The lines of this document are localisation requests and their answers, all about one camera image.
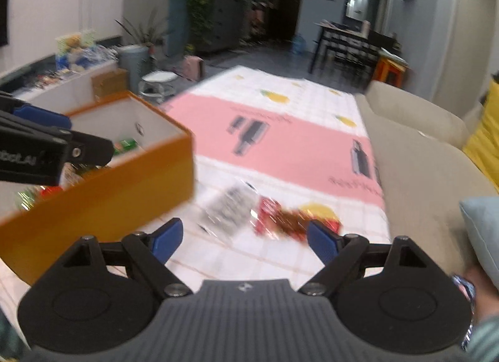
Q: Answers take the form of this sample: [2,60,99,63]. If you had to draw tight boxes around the yellow cushion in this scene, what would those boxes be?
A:
[463,78,499,190]

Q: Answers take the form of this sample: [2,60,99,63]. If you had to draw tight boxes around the brown cardboard carton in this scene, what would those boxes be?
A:
[91,68,128,101]

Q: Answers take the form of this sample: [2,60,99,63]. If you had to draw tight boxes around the pink small heater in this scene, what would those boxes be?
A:
[182,56,205,82]

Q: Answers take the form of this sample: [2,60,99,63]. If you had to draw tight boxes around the person right hand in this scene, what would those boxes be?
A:
[464,266,499,322]

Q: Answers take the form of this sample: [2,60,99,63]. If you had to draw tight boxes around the beige sofa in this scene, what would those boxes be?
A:
[354,81,497,274]

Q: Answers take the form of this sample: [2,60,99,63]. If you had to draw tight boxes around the white round stool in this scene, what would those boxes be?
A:
[139,71,178,104]

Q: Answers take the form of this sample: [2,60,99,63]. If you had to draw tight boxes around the light blue cushion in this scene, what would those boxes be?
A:
[459,196,499,288]

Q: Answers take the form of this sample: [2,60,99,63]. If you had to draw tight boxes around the red snack bag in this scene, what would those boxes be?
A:
[16,186,63,211]

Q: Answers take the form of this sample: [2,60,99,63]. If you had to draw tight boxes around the clear white candy pack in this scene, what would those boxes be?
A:
[198,182,260,242]

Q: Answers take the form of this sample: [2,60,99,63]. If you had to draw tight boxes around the dark dining table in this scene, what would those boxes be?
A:
[309,22,398,79]

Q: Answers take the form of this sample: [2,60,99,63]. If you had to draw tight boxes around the red spicy strip packet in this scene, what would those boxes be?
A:
[251,196,342,241]

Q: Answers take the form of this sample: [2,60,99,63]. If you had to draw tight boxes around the orange stool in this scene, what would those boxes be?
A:
[372,56,408,88]

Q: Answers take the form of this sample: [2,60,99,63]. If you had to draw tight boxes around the striped sleeve forearm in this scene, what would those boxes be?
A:
[467,316,499,362]

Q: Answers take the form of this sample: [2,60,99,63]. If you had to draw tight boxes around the black magazine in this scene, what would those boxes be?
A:
[450,273,477,351]

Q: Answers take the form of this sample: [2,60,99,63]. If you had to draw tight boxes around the green sausage stick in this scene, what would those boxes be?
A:
[113,138,139,156]

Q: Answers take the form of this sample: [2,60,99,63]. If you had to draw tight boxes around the orange cardboard box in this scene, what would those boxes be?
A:
[1,93,195,285]

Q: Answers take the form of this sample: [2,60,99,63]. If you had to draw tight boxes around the grey plant pot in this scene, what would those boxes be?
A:
[118,45,151,94]

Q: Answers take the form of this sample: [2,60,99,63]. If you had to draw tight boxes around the patterned pink white tablecloth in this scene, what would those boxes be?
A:
[0,65,393,308]

